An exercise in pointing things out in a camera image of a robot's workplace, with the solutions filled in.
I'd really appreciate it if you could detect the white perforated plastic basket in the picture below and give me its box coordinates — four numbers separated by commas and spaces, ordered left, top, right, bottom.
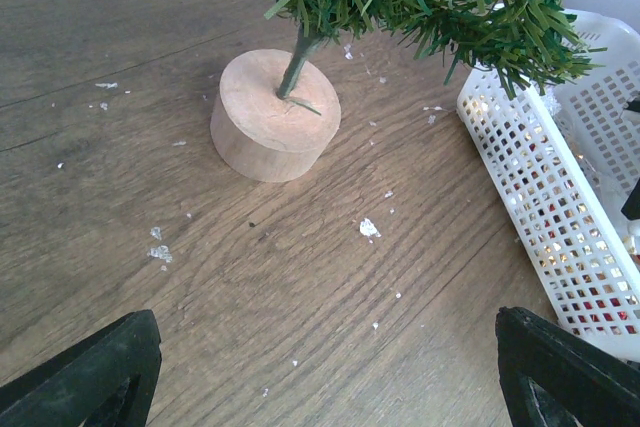
457, 11, 639, 362

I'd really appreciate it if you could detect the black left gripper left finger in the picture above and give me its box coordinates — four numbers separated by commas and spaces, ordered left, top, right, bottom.
1, 310, 162, 426

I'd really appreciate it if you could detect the small green christmas tree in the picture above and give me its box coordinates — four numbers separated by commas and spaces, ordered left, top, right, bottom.
203, 0, 617, 183

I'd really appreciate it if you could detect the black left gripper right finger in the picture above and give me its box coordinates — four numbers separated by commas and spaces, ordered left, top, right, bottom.
495, 307, 639, 426

